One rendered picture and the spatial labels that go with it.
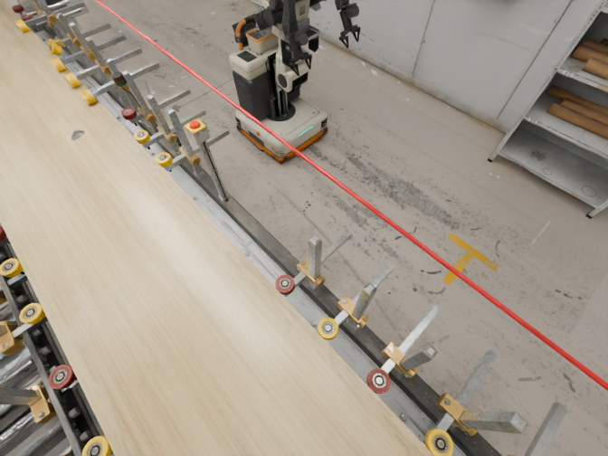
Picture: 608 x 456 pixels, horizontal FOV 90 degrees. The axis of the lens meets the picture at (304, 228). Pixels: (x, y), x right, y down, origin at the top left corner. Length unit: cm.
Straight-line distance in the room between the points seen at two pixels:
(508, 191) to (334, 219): 154
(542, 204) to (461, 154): 78
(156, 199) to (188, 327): 68
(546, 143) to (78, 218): 355
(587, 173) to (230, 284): 302
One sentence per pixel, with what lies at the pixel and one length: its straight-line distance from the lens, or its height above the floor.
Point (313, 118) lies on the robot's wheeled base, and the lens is 289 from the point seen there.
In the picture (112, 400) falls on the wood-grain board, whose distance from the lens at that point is 138.
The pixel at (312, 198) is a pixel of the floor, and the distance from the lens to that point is 262.
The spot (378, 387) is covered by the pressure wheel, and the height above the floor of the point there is 91.
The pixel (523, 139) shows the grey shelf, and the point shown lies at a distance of 346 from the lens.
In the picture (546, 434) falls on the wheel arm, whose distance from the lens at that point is 148.
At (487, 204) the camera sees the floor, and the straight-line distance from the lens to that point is 297.
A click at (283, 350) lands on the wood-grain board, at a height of 90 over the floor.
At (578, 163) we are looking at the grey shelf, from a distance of 351.
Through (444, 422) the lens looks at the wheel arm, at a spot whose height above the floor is 83.
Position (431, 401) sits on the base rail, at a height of 70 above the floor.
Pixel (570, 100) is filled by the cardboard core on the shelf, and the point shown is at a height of 60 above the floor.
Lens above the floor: 210
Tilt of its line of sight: 59 degrees down
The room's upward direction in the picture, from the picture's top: 2 degrees counter-clockwise
